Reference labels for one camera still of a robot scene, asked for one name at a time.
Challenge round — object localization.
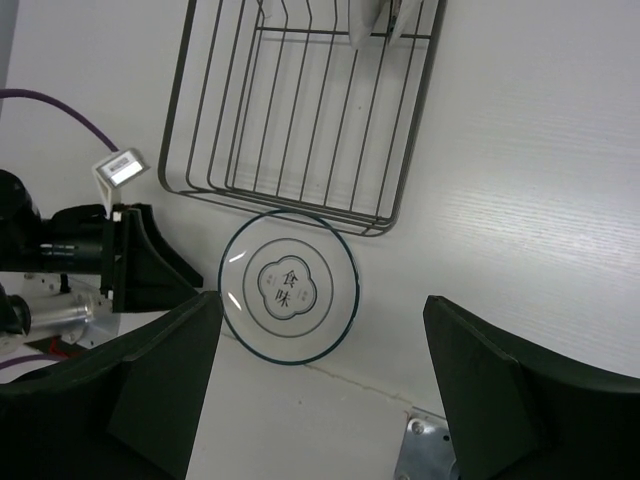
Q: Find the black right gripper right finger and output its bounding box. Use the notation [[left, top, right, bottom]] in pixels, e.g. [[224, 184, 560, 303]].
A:
[[423, 295, 639, 479]]

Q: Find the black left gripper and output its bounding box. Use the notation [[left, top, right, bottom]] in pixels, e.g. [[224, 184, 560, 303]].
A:
[[100, 203, 204, 313]]

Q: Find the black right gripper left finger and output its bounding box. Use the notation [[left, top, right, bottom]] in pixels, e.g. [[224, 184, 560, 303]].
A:
[[1, 291, 222, 479]]

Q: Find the white plate thin green rim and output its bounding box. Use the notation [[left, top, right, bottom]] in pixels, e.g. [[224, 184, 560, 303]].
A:
[[218, 209, 361, 366]]

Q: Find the orange sunburst plate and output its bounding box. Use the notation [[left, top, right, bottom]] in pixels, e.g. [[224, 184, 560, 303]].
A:
[[348, 0, 397, 50]]

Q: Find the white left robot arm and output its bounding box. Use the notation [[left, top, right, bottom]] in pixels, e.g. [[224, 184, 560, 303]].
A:
[[1, 171, 204, 351]]

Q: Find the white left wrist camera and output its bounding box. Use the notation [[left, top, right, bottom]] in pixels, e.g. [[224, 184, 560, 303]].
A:
[[92, 148, 150, 218]]

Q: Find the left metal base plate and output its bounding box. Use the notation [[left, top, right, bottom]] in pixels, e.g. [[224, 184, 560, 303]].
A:
[[20, 273, 121, 349]]

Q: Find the metal base plate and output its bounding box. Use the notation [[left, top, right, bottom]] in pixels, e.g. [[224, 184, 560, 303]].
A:
[[20, 273, 121, 349], [393, 407, 461, 480]]

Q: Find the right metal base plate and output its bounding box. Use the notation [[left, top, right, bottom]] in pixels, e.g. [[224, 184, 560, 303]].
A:
[[393, 407, 461, 480]]

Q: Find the grey wire dish rack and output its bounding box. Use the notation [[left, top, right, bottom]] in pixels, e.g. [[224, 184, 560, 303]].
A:
[[158, 1, 447, 237]]

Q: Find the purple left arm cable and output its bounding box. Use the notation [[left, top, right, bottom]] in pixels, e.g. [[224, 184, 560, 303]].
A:
[[0, 88, 120, 154]]

